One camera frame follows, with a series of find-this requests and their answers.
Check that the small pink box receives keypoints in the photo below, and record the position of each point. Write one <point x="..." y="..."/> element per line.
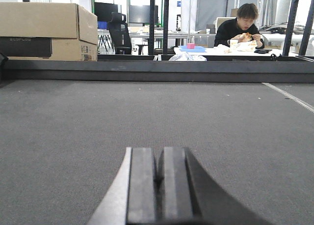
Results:
<point x="190" y="46"/>

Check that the dark blue rack upright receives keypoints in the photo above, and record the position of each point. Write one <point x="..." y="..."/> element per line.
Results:
<point x="290" y="27"/>

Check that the white paper food bag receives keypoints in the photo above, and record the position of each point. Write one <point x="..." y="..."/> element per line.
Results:
<point x="249" y="46"/>

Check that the black vertical frame post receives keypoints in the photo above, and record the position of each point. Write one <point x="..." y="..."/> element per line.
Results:
<point x="151" y="28"/>

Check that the white table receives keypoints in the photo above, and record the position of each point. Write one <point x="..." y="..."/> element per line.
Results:
<point x="219" y="52"/>

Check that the crumpled plastic bag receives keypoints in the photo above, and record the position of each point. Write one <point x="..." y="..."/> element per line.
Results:
<point x="187" y="57"/>

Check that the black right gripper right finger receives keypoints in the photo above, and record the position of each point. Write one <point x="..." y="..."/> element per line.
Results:
<point x="189" y="195"/>

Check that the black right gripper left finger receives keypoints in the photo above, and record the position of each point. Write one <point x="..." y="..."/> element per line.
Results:
<point x="131" y="198"/>

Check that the large cardboard box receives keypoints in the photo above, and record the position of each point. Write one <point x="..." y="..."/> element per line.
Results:
<point x="72" y="28"/>

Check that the person in black sweater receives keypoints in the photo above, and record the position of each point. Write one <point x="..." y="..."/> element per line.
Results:
<point x="241" y="28"/>

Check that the black computer monitor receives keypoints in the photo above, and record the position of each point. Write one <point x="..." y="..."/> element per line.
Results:
<point x="139" y="14"/>

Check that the flat blue tray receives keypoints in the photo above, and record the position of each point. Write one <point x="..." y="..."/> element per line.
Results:
<point x="196" y="49"/>

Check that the black office chair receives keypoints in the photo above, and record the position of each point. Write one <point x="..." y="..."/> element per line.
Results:
<point x="119" y="34"/>

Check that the black conveyor side rail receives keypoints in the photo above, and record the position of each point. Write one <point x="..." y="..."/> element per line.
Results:
<point x="216" y="69"/>

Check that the black box under cardboard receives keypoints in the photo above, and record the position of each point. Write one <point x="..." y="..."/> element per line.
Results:
<point x="26" y="46"/>

